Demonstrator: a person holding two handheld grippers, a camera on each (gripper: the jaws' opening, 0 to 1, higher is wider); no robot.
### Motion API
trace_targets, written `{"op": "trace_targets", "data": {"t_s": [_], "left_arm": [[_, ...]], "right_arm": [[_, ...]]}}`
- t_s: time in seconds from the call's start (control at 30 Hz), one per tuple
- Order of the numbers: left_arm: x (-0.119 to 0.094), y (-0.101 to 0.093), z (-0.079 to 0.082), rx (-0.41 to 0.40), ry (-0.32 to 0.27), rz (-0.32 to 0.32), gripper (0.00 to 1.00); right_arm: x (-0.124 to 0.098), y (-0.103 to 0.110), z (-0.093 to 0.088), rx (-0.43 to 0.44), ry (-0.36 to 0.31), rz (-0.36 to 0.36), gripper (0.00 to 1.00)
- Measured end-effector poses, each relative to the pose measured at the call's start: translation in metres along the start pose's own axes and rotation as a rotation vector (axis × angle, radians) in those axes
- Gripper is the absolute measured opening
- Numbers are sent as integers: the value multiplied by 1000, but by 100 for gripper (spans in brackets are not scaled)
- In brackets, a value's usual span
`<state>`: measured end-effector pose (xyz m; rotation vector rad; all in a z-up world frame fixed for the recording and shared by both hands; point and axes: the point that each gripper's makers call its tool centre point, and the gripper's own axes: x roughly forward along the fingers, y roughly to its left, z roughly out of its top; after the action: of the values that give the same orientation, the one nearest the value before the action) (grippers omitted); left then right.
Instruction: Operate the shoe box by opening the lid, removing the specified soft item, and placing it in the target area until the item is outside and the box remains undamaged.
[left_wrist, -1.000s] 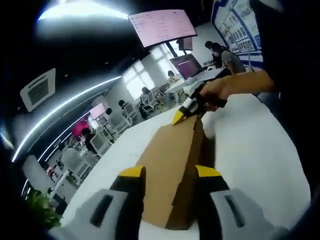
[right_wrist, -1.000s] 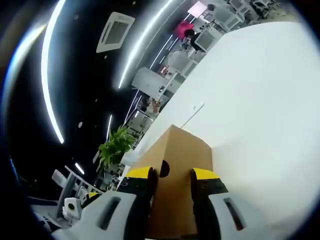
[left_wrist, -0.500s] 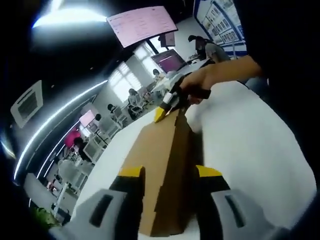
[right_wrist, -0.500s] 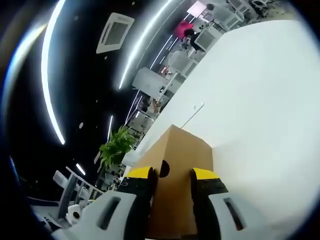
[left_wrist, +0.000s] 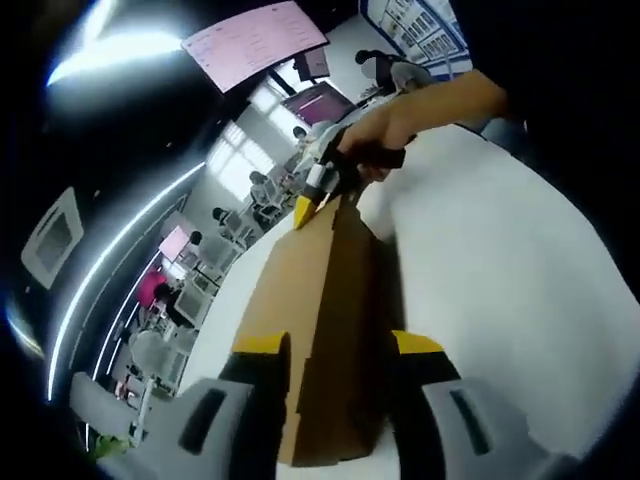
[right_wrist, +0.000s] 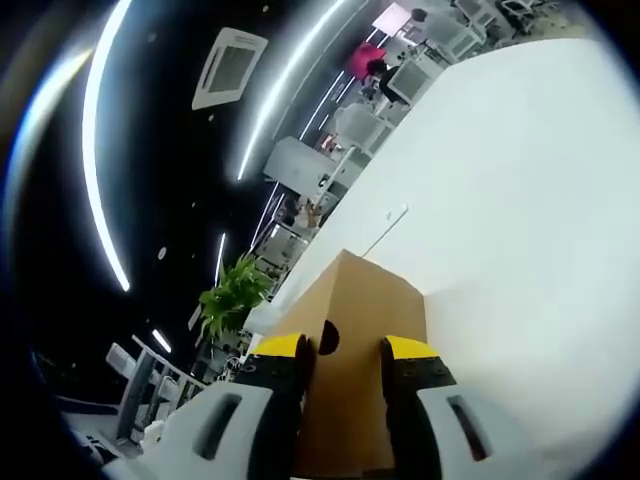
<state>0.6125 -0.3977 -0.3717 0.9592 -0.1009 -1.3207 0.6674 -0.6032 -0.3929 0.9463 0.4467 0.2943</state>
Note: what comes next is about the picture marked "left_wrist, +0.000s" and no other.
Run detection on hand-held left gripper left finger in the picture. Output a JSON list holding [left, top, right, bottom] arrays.
[[169, 329, 294, 480]]

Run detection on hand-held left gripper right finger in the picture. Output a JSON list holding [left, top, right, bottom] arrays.
[[390, 329, 556, 480]]

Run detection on brown cardboard shoe box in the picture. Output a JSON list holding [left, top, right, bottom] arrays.
[[233, 193, 397, 469]]

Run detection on person's right hand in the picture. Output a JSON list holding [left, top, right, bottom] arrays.
[[338, 99, 419, 182]]

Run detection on open laptop purple screen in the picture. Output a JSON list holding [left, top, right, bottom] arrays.
[[282, 82, 356, 126]]

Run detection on green plant in white pot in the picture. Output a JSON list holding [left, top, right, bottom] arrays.
[[92, 433, 132, 460]]

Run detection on row of white office chairs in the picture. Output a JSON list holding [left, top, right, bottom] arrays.
[[124, 174, 311, 396]]

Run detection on pale pink screen on stand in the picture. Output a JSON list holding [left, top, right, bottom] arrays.
[[158, 224, 190, 262]]

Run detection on magenta display screen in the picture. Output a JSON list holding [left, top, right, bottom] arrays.
[[135, 269, 169, 307]]

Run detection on ceiling air conditioner vent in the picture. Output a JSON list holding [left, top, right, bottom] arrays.
[[19, 187, 84, 291]]

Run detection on dark wall monitor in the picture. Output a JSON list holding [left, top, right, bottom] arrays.
[[292, 47, 331, 86]]

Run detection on blue framed wall poster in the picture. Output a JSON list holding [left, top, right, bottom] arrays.
[[359, 0, 474, 79]]

